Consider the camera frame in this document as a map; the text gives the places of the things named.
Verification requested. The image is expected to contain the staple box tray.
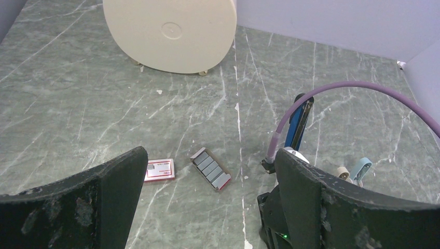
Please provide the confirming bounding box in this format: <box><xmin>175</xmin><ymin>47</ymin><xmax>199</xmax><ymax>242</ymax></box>
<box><xmin>190</xmin><ymin>147</ymin><xmax>232</xmax><ymax>191</ymax></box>

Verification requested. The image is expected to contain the red white staple box sleeve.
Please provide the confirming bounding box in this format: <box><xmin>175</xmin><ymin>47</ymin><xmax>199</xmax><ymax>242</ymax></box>
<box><xmin>144</xmin><ymin>158</ymin><xmax>175</xmax><ymax>182</ymax></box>

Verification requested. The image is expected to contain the white cylindrical container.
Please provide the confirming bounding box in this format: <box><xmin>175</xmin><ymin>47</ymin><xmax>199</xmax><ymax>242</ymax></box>
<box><xmin>103</xmin><ymin>0</ymin><xmax>238</xmax><ymax>76</ymax></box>

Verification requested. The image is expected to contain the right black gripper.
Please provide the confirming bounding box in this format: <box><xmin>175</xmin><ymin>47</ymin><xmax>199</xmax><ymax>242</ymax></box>
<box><xmin>257</xmin><ymin>185</ymin><xmax>292</xmax><ymax>249</ymax></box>

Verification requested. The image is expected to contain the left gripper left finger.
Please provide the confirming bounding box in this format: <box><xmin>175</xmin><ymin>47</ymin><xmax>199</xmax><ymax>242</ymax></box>
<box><xmin>1</xmin><ymin>146</ymin><xmax>148</xmax><ymax>248</ymax></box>

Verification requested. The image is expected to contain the beige small stapler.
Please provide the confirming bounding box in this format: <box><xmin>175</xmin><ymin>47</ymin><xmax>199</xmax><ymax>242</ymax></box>
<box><xmin>336</xmin><ymin>167</ymin><xmax>353</xmax><ymax>183</ymax></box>

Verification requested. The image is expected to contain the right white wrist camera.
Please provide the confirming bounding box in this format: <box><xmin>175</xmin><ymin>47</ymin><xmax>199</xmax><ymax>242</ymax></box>
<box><xmin>284</xmin><ymin>147</ymin><xmax>310</xmax><ymax>163</ymax></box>

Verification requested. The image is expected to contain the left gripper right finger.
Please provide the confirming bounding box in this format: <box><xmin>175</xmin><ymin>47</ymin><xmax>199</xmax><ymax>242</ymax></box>
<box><xmin>275</xmin><ymin>149</ymin><xmax>439</xmax><ymax>248</ymax></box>

